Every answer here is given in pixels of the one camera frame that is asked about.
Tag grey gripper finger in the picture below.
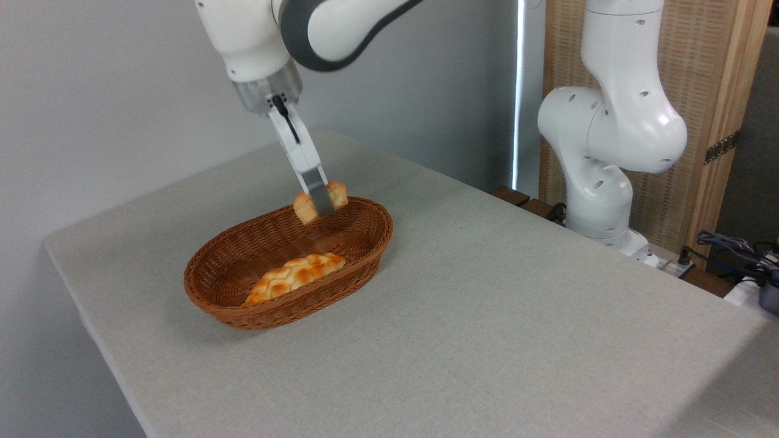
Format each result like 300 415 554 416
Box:
295 159 337 219

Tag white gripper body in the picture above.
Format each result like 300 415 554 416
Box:
266 102 320 172

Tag round muffin-shaped bread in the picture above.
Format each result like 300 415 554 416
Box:
293 180 349 226

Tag long patterned bread loaf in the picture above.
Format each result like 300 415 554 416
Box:
245 252 347 306

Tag brown oval wicker basket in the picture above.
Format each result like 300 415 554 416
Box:
184 196 394 331

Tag grey tablecloth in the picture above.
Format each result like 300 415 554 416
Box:
44 129 779 438

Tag black metal hinge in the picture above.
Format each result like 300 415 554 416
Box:
704 130 742 165

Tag wooden rattan screen panel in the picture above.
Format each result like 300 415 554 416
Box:
540 0 774 268

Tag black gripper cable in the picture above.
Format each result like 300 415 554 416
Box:
271 94 301 145

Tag black cable bundle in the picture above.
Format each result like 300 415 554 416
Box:
696 229 779 284

